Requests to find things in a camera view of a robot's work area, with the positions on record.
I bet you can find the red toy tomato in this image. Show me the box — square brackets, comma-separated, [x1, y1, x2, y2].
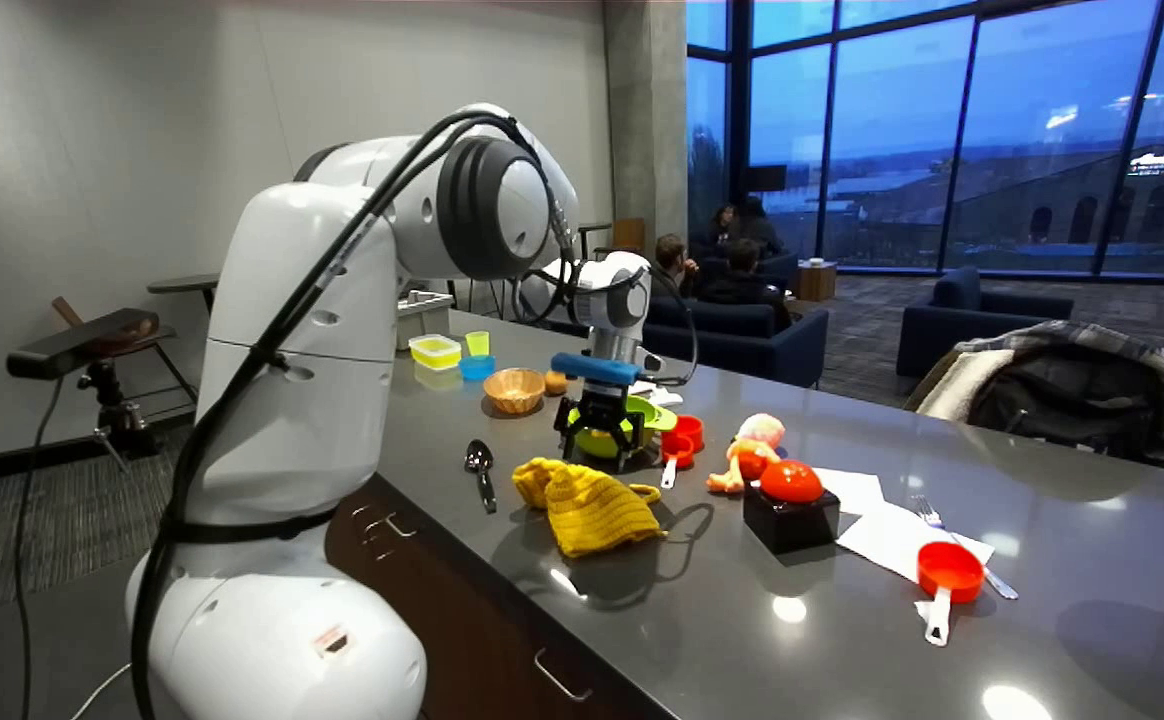
[756, 457, 829, 507]

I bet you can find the dark jacket on chair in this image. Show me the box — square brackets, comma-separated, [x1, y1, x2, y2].
[906, 318, 1164, 476]

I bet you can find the orange and white plush toy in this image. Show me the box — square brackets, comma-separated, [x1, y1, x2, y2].
[706, 409, 794, 501]

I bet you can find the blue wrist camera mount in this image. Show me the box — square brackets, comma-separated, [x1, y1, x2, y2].
[550, 350, 645, 394]

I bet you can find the woven wicker basket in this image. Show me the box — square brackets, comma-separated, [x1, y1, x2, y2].
[481, 364, 551, 422]

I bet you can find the white paper sheet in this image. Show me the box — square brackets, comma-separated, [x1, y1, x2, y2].
[814, 464, 997, 590]

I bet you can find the black stereo camera bar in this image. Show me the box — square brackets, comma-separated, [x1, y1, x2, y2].
[3, 309, 169, 384]

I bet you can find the red measuring cup white handle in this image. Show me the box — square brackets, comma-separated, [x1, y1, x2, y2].
[657, 411, 707, 494]
[914, 536, 990, 650]

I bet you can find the blue lounge sofa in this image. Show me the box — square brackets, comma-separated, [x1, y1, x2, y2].
[645, 297, 833, 394]

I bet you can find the dark blue armchair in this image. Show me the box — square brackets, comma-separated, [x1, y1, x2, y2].
[892, 269, 1076, 380]

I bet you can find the dark wood counter cabinet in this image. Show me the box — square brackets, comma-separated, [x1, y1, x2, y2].
[325, 474, 672, 720]

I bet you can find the large glass window wall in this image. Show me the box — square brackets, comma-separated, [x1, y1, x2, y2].
[682, 0, 1164, 286]

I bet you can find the black metal utensil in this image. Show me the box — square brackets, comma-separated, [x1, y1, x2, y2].
[461, 438, 499, 517]

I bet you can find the white folded napkin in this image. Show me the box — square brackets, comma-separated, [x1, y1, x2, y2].
[629, 380, 685, 411]

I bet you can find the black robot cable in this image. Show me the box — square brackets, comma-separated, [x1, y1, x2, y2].
[129, 107, 572, 720]

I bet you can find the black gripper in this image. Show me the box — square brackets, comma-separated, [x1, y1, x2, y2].
[551, 380, 657, 476]

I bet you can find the black square box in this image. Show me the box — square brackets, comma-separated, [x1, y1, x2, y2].
[741, 484, 845, 555]

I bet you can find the black camera tripod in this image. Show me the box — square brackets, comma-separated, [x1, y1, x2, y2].
[73, 354, 164, 464]

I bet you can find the brown box side table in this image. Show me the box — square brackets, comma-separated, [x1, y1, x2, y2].
[794, 257, 840, 306]

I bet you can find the seated person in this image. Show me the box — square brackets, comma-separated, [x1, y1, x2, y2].
[712, 196, 797, 318]

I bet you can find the yellow knitted cloth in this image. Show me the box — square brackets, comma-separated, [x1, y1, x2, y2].
[508, 453, 672, 564]

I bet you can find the large lime green bowl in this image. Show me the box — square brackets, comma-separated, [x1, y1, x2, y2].
[565, 398, 682, 468]

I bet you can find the yellow green plastic container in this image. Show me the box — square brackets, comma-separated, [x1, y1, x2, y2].
[405, 332, 464, 377]

